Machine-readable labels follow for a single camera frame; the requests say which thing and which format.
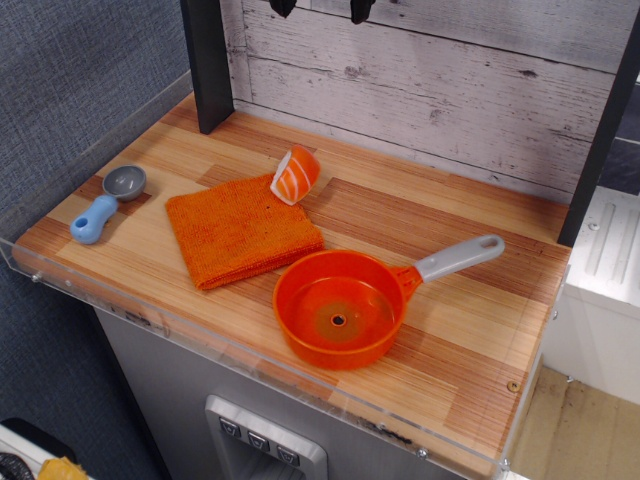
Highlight black left shelf post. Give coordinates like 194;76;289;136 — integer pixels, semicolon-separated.
180;0;234;134

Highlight yellow object bottom left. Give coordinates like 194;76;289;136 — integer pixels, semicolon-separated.
37;457;89;480

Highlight toy salmon sushi piece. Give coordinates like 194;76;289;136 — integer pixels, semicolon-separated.
270;145;321;205

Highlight orange cloth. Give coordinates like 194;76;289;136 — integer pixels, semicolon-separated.
165;175;324;290

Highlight black shelf post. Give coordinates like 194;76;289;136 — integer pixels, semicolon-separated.
557;13;639;247
180;0;234;134

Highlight silver dispenser button panel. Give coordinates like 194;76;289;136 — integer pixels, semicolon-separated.
205;395;329;479

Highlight white ribbed appliance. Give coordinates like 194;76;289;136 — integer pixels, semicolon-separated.
542;187;639;404

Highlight black right shelf post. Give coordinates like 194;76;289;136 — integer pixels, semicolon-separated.
557;13;639;247

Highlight blue grey toy scoop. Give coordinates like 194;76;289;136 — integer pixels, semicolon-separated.
70;165;147;245

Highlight orange toy pan grey handle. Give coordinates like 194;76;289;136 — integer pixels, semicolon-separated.
272;235;505;370

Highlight clear acrylic table guard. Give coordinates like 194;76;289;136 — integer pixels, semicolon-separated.
14;60;578;479

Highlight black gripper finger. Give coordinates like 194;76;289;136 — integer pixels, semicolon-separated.
269;0;296;18
350;0;374;25

